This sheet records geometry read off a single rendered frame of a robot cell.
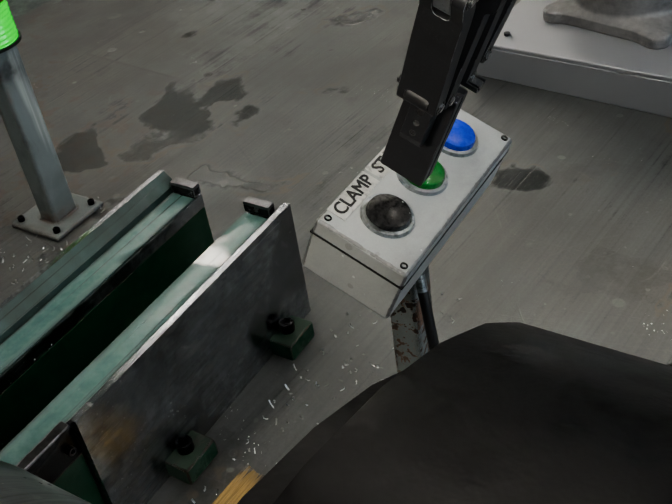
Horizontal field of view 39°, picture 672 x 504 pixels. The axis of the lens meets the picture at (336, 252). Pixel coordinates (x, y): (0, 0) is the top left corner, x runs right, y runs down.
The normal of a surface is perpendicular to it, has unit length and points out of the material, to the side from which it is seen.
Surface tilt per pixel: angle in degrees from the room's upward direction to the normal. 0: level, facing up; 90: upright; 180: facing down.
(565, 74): 90
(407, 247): 24
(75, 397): 0
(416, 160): 90
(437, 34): 102
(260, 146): 0
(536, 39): 2
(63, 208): 90
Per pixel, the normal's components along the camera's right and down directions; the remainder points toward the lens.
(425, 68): -0.55, 0.71
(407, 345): -0.52, 0.59
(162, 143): -0.13, -0.77
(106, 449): 0.85, 0.24
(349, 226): 0.22, -0.62
